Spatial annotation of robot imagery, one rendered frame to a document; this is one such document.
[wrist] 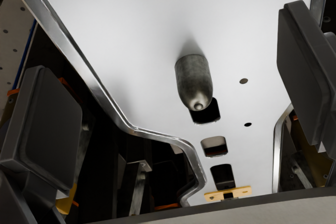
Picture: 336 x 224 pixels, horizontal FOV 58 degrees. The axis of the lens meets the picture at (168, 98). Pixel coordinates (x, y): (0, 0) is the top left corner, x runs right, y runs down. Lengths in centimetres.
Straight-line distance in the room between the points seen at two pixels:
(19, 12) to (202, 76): 46
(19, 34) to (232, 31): 50
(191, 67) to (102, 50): 8
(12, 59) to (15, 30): 9
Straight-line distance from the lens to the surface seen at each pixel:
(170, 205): 73
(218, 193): 57
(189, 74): 26
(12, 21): 67
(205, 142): 43
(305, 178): 52
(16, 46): 71
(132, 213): 45
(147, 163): 47
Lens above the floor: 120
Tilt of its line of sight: 39 degrees down
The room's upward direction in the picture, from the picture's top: 174 degrees clockwise
